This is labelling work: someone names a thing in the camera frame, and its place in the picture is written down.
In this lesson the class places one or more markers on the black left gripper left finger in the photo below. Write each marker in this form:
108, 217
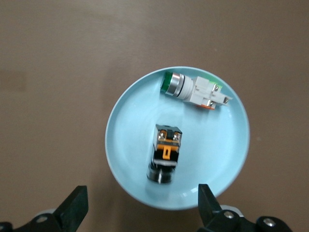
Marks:
70, 212

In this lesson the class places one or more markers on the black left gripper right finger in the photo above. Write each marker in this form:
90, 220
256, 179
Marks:
212, 215

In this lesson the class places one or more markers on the green and white push-button switch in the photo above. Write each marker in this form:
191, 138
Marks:
193, 89

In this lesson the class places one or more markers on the light blue round plate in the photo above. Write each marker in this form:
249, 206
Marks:
217, 149

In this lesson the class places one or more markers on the orange and black push-button switch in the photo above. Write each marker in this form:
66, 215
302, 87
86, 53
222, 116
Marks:
165, 154

